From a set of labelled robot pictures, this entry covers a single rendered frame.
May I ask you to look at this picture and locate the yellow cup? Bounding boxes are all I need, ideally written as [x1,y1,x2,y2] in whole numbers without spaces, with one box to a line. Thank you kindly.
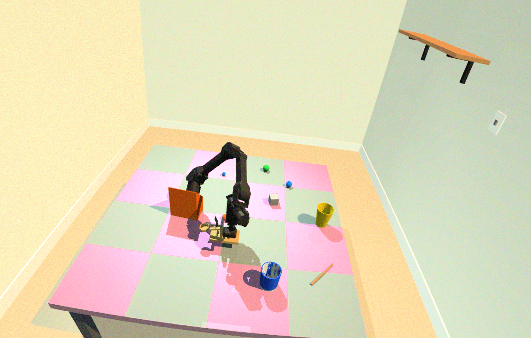
[316,202,334,228]

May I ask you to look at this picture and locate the blue open cylinder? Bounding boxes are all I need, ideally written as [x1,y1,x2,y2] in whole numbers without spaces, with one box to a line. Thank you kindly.
[259,261,282,292]

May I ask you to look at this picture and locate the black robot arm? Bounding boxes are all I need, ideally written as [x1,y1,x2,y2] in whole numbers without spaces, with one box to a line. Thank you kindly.
[186,142,251,227]

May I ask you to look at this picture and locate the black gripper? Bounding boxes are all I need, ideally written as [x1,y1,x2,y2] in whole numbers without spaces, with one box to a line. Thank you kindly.
[223,211,237,238]

